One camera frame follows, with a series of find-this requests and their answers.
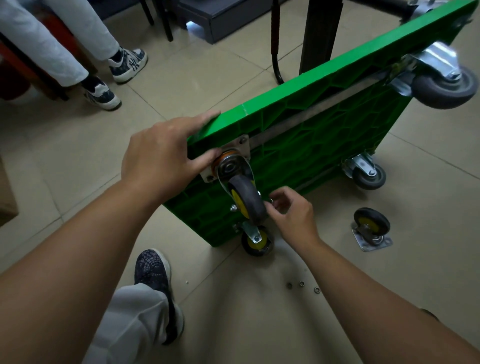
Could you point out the person's left hand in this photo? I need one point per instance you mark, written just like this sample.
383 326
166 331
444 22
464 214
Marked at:
161 161

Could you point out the person's right hand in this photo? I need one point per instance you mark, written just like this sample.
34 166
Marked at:
298 221

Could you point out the green platform trolley deck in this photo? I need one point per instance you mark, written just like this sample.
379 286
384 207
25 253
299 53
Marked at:
318 138

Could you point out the person's left forearm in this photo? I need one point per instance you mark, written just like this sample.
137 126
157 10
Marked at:
63 270

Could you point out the person's right forearm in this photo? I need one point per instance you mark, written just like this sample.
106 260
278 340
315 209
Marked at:
375 311

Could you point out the person's dark shoe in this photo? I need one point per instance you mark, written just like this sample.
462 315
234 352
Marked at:
429 314
152 270

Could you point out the person's light trousers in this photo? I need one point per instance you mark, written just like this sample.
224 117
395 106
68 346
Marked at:
127 322

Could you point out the bystander in white trousers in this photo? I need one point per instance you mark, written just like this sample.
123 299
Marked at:
167 22

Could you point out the brown cardboard box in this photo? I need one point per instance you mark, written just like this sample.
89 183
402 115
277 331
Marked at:
6 198

